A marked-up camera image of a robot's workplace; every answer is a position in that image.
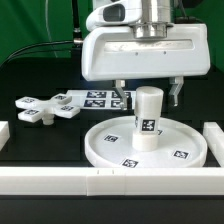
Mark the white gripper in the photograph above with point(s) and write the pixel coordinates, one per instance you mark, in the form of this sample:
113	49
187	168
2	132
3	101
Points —
113	53

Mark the white round table top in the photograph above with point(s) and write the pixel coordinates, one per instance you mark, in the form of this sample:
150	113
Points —
109	144

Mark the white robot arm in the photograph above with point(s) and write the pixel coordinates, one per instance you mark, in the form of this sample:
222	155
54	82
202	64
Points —
156	19

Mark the white marker tag sheet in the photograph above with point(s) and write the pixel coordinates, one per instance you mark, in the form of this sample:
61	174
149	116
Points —
95	99

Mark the white right fence bar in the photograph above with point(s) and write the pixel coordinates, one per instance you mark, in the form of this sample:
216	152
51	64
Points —
214	136

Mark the white fence bar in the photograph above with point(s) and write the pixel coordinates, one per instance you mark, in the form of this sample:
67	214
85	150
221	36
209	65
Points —
4	133
214	136
111	181

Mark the white cross-shaped table base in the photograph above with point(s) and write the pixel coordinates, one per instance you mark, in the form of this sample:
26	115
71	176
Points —
34	109

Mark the white left fence bar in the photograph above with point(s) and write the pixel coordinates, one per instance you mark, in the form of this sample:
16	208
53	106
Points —
4	133

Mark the white front fence bar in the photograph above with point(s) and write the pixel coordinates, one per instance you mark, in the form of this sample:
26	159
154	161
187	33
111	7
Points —
111	181

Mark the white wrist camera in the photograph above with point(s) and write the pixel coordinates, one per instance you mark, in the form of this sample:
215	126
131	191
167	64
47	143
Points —
121	12

